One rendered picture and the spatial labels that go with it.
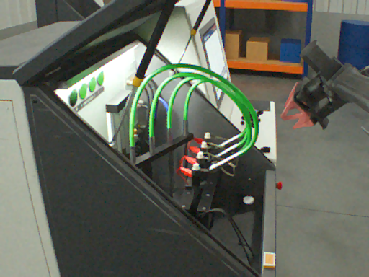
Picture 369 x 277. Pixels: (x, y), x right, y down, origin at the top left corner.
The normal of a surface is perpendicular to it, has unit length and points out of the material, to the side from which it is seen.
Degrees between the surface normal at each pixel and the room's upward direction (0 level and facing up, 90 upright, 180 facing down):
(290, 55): 90
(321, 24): 90
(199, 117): 90
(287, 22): 90
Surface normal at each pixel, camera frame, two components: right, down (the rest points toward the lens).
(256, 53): -0.29, 0.40
